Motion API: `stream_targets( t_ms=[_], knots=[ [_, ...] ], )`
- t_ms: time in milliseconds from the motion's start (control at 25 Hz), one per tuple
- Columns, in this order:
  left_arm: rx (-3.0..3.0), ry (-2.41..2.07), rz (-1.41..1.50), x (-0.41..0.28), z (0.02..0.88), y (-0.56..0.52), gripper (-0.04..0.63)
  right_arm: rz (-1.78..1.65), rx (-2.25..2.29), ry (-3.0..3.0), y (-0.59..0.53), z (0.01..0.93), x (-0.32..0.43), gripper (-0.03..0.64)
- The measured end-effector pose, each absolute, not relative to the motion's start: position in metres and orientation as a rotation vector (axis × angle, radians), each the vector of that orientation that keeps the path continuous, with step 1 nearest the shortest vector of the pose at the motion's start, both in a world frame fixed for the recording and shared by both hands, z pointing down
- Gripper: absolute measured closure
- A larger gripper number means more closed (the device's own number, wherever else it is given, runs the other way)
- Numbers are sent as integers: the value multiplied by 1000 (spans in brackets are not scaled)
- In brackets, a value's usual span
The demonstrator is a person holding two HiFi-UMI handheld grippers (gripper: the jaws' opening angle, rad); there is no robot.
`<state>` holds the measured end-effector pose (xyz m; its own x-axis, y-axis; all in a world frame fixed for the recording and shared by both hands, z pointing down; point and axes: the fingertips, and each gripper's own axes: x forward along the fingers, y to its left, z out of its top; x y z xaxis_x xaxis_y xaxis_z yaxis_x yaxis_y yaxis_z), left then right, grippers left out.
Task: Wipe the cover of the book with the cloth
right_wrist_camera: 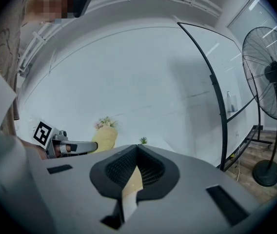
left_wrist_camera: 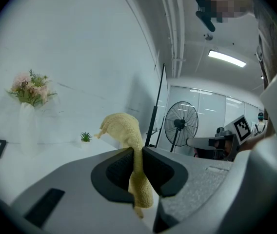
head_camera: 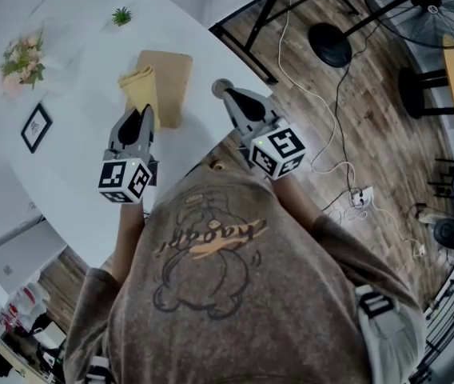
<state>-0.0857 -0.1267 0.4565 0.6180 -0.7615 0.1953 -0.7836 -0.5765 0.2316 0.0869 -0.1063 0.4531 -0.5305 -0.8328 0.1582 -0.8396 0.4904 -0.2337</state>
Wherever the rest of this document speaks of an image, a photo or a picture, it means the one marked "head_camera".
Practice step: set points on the white power strip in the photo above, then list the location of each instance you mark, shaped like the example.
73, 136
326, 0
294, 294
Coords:
362, 197

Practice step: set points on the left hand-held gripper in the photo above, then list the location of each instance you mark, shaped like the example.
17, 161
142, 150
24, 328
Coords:
125, 180

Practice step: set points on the pink artificial flower bouquet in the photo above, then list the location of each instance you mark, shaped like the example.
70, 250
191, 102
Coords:
21, 62

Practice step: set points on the white wall outlet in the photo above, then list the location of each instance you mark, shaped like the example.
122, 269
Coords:
32, 206

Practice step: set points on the black metal stand frame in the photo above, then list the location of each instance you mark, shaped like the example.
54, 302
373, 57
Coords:
267, 10

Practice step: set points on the black metal rack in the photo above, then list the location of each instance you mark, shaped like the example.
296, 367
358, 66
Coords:
451, 318

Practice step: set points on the person's left shoe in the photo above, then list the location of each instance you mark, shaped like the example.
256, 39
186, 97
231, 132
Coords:
217, 164

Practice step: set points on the yellow cloth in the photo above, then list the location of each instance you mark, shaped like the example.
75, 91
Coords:
143, 86

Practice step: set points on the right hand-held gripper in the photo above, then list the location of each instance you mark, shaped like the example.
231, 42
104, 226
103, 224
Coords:
277, 154

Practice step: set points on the large white box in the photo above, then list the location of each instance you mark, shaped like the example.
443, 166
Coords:
23, 254

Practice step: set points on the white plug adapter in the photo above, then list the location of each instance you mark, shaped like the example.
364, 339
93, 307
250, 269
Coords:
419, 251

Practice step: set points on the tan notebook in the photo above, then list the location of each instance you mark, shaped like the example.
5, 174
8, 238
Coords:
171, 78

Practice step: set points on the person's right forearm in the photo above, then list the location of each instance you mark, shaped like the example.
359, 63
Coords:
295, 202

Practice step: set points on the person's brown printed t-shirt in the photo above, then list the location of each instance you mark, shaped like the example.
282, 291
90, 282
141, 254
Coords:
231, 314

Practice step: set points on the small green potted plant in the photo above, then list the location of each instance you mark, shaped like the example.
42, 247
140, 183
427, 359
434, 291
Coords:
121, 16

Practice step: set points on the black picture frame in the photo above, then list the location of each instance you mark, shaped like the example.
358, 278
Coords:
25, 132

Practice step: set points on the pile of red white packages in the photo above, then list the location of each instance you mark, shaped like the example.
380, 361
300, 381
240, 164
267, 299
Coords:
15, 302

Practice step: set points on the person's left forearm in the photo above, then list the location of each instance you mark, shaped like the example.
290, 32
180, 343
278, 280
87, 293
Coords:
129, 242

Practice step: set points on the black standing fan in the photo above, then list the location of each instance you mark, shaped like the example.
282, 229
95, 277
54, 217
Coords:
329, 46

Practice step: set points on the white vase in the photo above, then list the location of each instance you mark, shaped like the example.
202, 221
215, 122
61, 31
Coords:
55, 76

